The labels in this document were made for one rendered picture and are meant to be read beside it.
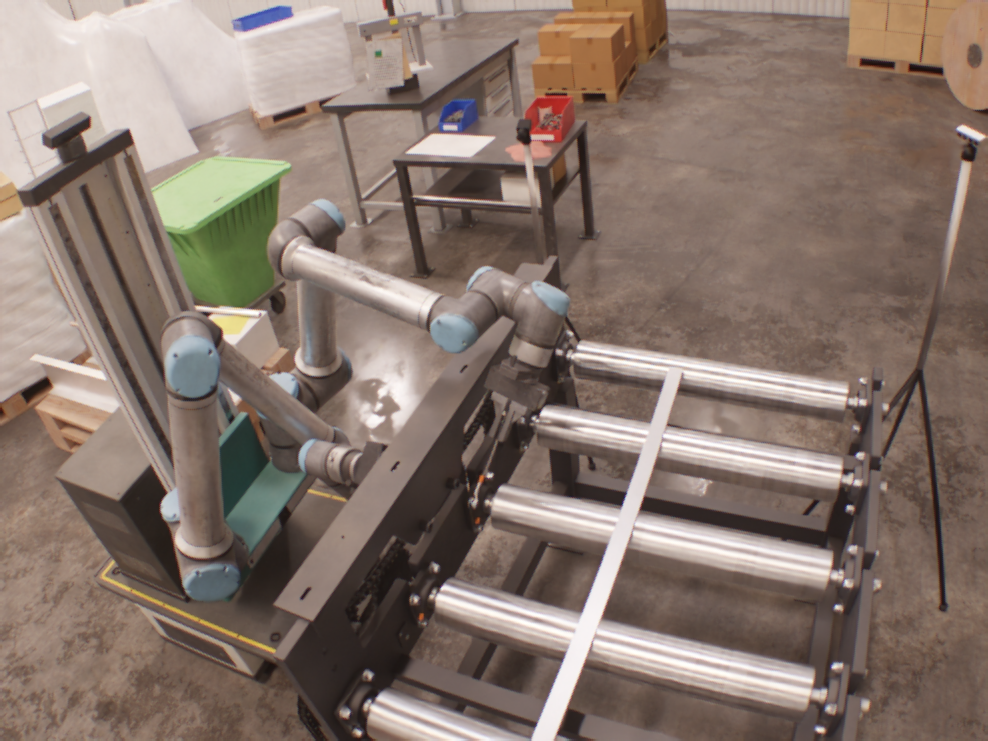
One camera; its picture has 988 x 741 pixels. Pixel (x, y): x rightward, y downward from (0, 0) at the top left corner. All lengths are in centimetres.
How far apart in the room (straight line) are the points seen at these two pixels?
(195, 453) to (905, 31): 786
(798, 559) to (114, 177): 184
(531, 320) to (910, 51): 729
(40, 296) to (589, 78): 498
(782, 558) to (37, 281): 398
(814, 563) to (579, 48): 587
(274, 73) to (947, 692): 757
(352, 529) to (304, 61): 701
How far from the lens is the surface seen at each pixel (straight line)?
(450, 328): 151
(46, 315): 456
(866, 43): 850
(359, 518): 142
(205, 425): 163
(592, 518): 167
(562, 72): 706
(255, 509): 231
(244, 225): 401
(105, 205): 196
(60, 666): 318
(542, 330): 157
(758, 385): 204
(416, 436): 155
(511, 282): 161
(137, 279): 204
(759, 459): 182
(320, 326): 215
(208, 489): 174
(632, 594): 265
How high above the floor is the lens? 219
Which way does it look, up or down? 37 degrees down
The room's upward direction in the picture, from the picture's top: 10 degrees counter-clockwise
